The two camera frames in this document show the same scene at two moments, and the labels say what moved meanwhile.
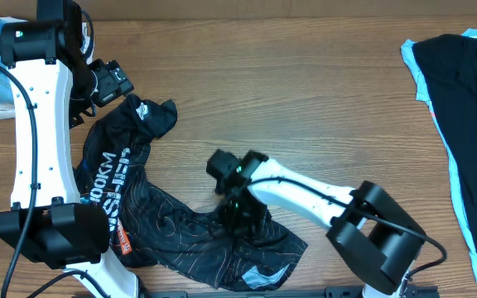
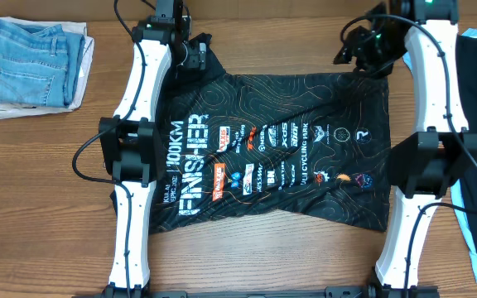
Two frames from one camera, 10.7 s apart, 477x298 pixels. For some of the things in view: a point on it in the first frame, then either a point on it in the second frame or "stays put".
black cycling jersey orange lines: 152,226 → 316,145
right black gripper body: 248,222 → 375,55
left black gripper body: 111,86 → 196,57
